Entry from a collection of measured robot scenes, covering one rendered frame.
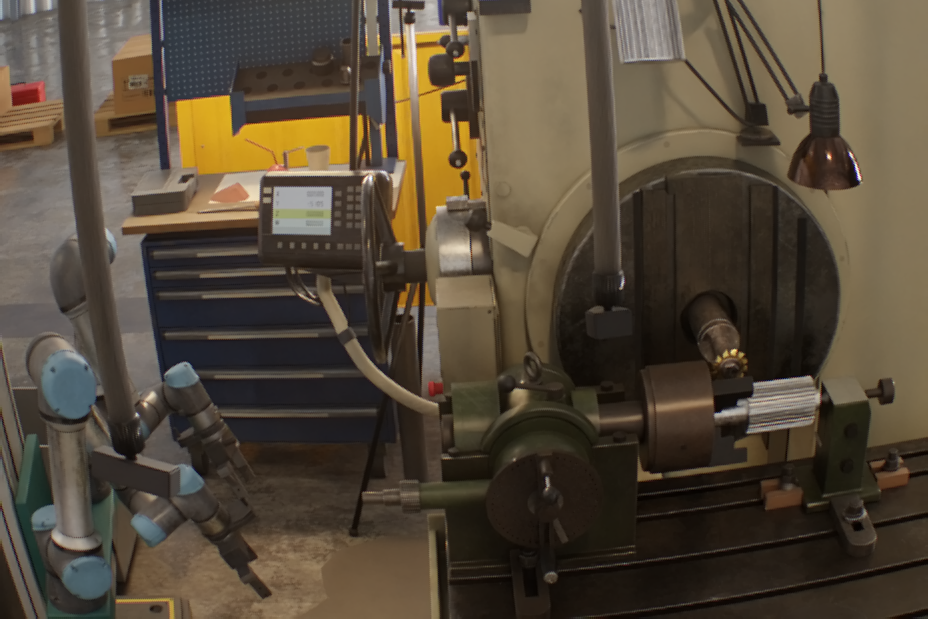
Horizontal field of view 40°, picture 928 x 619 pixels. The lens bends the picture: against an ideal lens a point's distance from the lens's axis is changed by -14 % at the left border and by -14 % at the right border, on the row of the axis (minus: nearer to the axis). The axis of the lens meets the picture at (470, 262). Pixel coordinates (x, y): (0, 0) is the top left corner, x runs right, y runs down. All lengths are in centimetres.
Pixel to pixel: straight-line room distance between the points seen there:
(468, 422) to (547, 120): 57
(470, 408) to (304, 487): 245
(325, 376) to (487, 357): 196
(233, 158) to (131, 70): 396
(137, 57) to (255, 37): 468
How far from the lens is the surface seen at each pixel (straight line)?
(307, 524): 452
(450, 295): 262
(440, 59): 281
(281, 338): 452
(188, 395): 317
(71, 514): 264
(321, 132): 547
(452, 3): 285
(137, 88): 943
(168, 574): 432
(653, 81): 256
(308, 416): 460
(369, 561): 430
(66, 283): 306
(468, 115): 301
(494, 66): 253
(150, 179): 468
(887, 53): 267
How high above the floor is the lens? 233
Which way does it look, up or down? 21 degrees down
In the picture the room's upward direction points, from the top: 4 degrees counter-clockwise
